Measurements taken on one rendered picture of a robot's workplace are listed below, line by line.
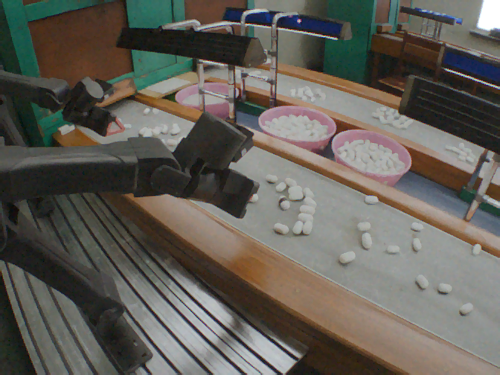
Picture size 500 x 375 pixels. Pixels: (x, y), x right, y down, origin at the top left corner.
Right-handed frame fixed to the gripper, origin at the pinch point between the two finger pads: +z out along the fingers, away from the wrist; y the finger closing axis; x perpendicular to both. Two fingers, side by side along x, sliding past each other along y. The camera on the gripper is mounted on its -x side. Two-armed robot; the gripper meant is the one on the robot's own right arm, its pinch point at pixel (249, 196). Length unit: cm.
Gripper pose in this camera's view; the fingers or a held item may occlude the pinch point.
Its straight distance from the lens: 63.2
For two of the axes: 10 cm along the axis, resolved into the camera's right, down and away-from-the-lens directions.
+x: -4.1, 9.1, 0.7
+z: 4.8, 1.5, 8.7
